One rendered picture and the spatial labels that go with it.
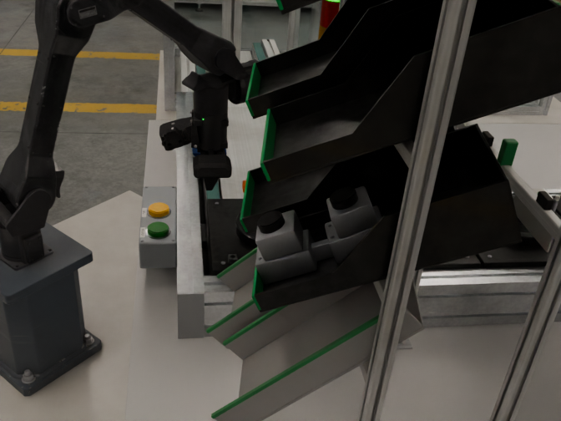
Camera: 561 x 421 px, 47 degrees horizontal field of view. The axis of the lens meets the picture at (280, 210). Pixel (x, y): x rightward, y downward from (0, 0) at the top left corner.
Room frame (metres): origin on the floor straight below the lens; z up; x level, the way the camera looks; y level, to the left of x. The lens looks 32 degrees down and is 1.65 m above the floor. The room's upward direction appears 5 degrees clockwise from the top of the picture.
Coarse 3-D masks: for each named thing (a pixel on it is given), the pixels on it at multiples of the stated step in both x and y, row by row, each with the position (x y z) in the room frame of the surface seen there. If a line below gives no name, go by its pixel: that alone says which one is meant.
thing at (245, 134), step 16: (240, 112) 1.69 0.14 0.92; (240, 128) 1.58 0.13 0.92; (256, 128) 1.59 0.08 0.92; (240, 144) 1.48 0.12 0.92; (256, 144) 1.49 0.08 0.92; (240, 160) 1.39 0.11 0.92; (256, 160) 1.40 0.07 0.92; (240, 176) 1.31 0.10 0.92; (208, 192) 1.17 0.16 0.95; (224, 192) 1.23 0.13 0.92; (240, 192) 1.24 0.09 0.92; (208, 240) 1.05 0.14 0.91; (208, 256) 1.04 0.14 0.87
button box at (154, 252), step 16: (144, 192) 1.13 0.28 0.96; (160, 192) 1.14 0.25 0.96; (176, 192) 1.15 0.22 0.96; (144, 208) 1.07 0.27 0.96; (176, 208) 1.08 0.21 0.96; (144, 224) 1.01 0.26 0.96; (176, 224) 1.03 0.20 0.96; (144, 240) 0.96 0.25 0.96; (160, 240) 0.97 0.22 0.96; (176, 240) 0.97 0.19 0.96; (144, 256) 0.95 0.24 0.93; (160, 256) 0.96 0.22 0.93; (176, 256) 0.96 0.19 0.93
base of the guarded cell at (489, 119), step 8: (160, 56) 2.26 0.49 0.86; (160, 64) 2.17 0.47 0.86; (176, 64) 2.19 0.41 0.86; (160, 72) 2.10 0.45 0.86; (176, 72) 2.11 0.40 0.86; (160, 80) 2.02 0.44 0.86; (176, 80) 2.03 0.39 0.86; (160, 88) 1.96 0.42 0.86; (176, 88) 1.97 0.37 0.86; (160, 96) 1.89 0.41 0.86; (160, 104) 1.82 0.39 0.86; (552, 104) 2.11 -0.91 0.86; (560, 104) 2.12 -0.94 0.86; (160, 112) 1.76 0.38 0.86; (168, 112) 1.77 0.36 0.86; (552, 112) 2.04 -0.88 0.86; (560, 112) 2.05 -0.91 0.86; (472, 120) 1.91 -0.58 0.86; (480, 120) 1.91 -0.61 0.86; (488, 120) 1.92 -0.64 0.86; (496, 120) 1.92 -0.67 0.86; (504, 120) 1.93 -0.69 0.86; (512, 120) 1.94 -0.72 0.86; (520, 120) 1.94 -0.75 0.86; (528, 120) 1.95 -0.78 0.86; (536, 120) 1.95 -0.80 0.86; (544, 120) 1.96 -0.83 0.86; (552, 120) 1.97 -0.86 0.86; (560, 120) 1.97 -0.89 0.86
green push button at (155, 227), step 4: (152, 224) 1.00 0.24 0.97; (156, 224) 1.00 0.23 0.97; (160, 224) 1.00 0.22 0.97; (164, 224) 1.00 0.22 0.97; (148, 228) 0.99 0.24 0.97; (152, 228) 0.98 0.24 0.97; (156, 228) 0.99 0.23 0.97; (160, 228) 0.99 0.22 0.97; (164, 228) 0.99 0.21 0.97; (168, 228) 0.99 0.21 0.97; (148, 232) 0.98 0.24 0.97; (152, 232) 0.97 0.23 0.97; (156, 232) 0.97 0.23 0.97; (160, 232) 0.97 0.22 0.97; (164, 232) 0.98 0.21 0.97; (168, 232) 0.99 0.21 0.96; (156, 236) 0.97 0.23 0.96; (160, 236) 0.97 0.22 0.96
